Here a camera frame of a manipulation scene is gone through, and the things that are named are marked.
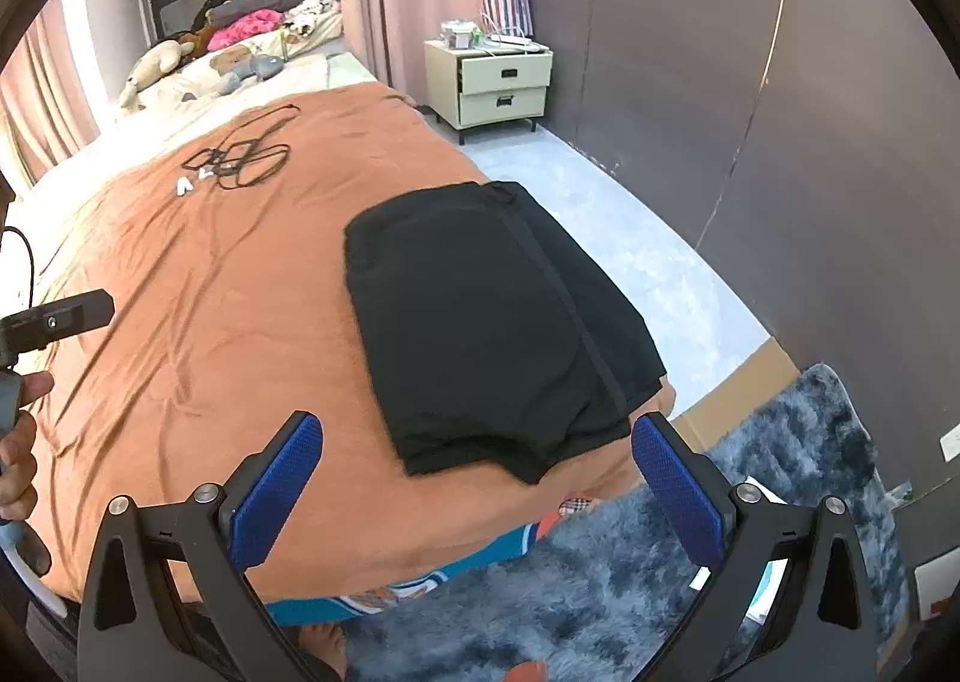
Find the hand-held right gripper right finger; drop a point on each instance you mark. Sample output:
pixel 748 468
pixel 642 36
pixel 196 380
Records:
pixel 675 487

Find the cream nightstand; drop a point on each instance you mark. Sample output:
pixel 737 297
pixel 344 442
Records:
pixel 502 90

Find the person's bare foot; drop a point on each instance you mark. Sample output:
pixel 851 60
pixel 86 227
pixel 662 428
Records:
pixel 326 652

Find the black pants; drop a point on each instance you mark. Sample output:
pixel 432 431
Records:
pixel 480 322

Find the pink cloth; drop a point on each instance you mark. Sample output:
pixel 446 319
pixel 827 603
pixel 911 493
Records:
pixel 247 30

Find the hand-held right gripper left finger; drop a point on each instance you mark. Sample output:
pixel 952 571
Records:
pixel 277 487

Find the small clear container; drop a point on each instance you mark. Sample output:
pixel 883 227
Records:
pixel 459 35

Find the pink window curtain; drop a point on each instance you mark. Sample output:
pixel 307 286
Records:
pixel 37 97

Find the grey shaggy rug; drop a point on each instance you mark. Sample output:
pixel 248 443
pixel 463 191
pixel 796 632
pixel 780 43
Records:
pixel 600 577

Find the person's left hand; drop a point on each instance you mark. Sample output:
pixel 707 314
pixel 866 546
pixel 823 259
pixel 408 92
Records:
pixel 19 464

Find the orange fleece blanket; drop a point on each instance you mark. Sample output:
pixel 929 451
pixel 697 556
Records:
pixel 225 322

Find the cream teddy bear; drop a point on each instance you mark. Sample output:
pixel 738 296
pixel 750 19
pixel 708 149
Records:
pixel 154 71

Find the flat cardboard sheet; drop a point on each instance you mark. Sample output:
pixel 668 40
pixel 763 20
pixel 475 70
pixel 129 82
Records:
pixel 750 389

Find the dark clothes pile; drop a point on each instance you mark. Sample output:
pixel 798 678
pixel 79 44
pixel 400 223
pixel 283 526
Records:
pixel 240 3

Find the striped tote bag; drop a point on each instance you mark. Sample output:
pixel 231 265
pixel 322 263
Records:
pixel 506 3

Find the white wall socket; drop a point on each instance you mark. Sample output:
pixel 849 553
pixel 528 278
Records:
pixel 950 443

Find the white power strip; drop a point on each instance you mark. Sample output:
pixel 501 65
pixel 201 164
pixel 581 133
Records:
pixel 517 42

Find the blue orange printed bed sheet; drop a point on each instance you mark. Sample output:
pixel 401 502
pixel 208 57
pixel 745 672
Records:
pixel 420 577

